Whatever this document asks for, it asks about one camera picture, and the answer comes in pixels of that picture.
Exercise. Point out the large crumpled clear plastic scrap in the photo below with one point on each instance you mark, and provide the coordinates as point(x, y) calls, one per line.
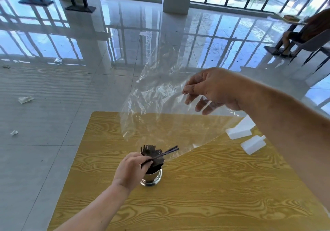
point(25, 99)

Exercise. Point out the clear plastic bag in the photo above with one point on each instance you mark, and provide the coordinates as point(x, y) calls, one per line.
point(159, 104)

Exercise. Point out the wide white plastic sign holder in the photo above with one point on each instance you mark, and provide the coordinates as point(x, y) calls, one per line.
point(239, 132)

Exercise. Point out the grey chair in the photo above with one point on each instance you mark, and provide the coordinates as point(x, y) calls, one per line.
point(326, 50)
point(317, 41)

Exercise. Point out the person's right hand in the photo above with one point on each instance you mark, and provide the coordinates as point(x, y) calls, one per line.
point(221, 89)

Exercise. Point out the steel cylindrical holder cup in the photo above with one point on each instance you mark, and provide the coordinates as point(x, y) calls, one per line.
point(152, 179)

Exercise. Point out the flat clear plastic scrap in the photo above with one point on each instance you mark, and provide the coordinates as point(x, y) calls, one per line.
point(58, 60)

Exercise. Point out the small crumpled white scrap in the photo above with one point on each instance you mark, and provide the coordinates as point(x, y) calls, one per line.
point(14, 132)

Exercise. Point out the person's left hand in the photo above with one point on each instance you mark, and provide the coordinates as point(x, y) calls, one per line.
point(131, 169)

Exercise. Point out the flat wooden box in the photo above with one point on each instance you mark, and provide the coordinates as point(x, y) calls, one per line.
point(291, 18)

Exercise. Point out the narrow white plastic sign holder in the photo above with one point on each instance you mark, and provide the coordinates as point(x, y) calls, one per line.
point(252, 144)

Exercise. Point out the person's right forearm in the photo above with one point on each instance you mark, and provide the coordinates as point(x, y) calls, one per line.
point(288, 135)

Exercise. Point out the bundle of black straws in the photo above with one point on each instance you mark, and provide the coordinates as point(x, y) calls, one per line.
point(152, 151)

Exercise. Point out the wooden table with black base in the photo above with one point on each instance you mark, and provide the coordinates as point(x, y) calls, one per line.
point(272, 49)

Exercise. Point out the person's left forearm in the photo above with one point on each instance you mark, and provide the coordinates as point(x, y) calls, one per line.
point(95, 212)

